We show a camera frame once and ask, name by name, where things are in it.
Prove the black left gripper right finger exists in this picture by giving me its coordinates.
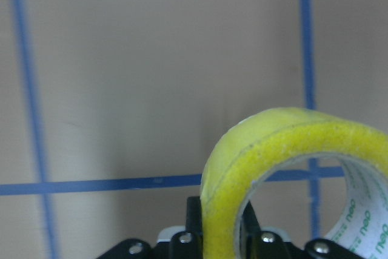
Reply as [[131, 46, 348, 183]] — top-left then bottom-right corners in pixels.
[[242, 202, 261, 258]]

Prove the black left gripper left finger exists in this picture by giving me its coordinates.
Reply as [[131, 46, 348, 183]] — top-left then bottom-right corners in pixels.
[[185, 196, 203, 241]]

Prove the yellow tape roll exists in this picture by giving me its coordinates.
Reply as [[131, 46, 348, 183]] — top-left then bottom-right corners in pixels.
[[200, 107, 387, 258]]

